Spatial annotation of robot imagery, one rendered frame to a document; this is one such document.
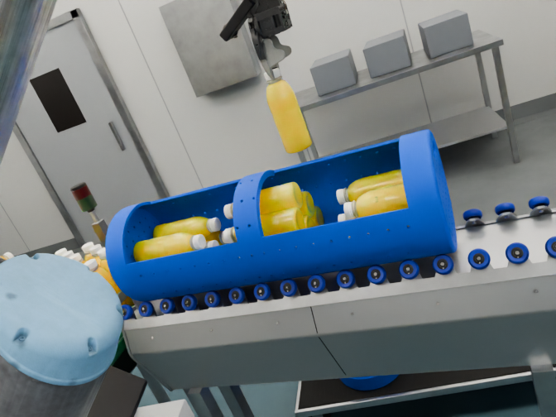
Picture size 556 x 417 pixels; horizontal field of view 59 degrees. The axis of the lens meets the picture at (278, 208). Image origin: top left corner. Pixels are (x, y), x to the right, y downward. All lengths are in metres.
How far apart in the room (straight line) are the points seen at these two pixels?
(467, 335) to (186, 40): 3.73
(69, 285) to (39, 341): 0.09
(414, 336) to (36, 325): 0.90
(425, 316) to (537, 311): 0.23
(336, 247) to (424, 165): 0.26
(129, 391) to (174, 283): 0.50
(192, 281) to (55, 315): 0.76
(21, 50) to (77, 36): 4.56
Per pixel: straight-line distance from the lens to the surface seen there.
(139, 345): 1.54
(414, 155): 1.06
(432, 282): 1.16
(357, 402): 2.06
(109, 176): 5.35
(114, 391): 0.87
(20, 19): 0.53
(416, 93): 4.61
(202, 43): 4.46
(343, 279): 1.18
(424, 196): 1.03
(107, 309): 0.59
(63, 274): 0.61
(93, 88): 5.12
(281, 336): 1.30
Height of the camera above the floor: 1.57
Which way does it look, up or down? 21 degrees down
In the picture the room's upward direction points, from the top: 22 degrees counter-clockwise
